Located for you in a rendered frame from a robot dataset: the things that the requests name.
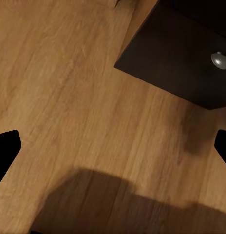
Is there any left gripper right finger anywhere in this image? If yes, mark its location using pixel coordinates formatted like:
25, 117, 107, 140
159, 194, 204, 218
214, 130, 226, 163

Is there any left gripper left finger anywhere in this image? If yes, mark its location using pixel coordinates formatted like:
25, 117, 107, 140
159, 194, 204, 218
0, 130, 21, 182

